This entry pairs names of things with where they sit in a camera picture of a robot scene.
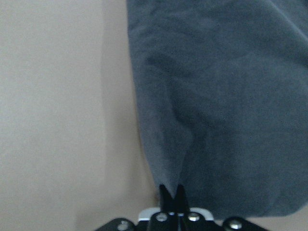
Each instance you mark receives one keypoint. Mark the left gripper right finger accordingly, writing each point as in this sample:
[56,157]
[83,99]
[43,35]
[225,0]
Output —
[180,201]

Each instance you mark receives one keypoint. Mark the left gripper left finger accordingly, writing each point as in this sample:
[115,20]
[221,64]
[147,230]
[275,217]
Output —
[166,202]

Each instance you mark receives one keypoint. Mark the black printed t-shirt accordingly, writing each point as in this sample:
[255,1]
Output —
[222,95]

